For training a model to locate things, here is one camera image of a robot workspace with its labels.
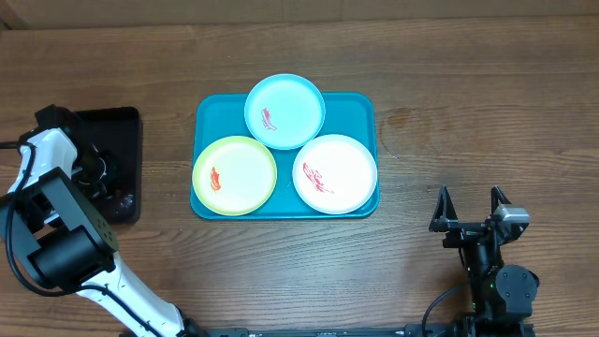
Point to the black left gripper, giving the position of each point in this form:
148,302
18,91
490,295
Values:
95,188

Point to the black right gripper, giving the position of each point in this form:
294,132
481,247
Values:
445,221

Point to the yellow plate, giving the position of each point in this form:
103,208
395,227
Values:
234,176

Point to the light blue plate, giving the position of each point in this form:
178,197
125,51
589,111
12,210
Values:
284,111

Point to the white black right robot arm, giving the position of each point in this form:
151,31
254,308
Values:
502,295

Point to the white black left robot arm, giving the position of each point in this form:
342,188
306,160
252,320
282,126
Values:
58,243

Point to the black rectangular water tray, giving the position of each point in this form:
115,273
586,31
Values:
117,135

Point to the teal plastic serving tray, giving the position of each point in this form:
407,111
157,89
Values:
222,115

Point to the white plate with red stain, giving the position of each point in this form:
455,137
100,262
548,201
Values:
334,174

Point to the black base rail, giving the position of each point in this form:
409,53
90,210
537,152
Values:
410,330

